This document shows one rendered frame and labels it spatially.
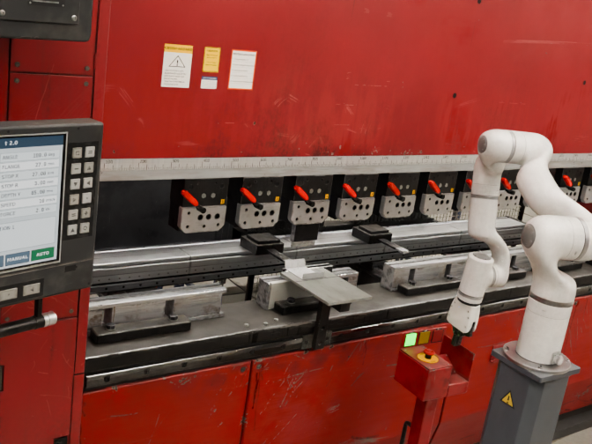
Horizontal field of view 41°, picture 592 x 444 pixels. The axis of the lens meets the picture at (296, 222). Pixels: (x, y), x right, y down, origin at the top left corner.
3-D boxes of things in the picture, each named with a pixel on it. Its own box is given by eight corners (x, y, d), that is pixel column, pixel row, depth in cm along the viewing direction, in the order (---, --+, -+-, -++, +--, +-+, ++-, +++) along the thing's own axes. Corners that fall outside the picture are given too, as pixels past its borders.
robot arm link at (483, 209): (506, 196, 267) (495, 284, 270) (465, 193, 261) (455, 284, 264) (522, 198, 259) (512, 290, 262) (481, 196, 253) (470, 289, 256)
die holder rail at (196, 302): (72, 339, 225) (74, 308, 222) (64, 330, 229) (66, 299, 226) (224, 316, 254) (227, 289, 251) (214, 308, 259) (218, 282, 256)
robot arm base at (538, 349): (584, 368, 224) (600, 308, 219) (541, 379, 214) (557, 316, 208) (531, 339, 239) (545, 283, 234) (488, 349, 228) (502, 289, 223)
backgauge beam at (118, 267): (57, 299, 247) (60, 269, 244) (42, 283, 257) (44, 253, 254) (526, 244, 383) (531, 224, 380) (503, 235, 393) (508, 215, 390)
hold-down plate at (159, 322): (96, 344, 223) (97, 335, 222) (89, 336, 227) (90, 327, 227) (190, 329, 241) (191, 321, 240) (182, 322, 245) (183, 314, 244)
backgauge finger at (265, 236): (279, 270, 269) (281, 257, 268) (239, 245, 289) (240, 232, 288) (307, 267, 276) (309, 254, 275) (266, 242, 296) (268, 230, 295)
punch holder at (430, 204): (422, 215, 292) (431, 172, 287) (406, 208, 298) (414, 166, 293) (450, 213, 301) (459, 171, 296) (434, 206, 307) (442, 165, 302)
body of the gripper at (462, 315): (451, 291, 266) (442, 320, 270) (471, 305, 258) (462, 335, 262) (467, 289, 270) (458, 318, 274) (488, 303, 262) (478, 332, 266)
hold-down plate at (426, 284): (406, 296, 295) (407, 288, 294) (396, 291, 299) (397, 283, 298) (461, 287, 312) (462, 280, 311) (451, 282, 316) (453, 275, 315)
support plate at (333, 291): (328, 306, 244) (329, 303, 244) (280, 275, 264) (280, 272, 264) (372, 299, 255) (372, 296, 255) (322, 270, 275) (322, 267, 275)
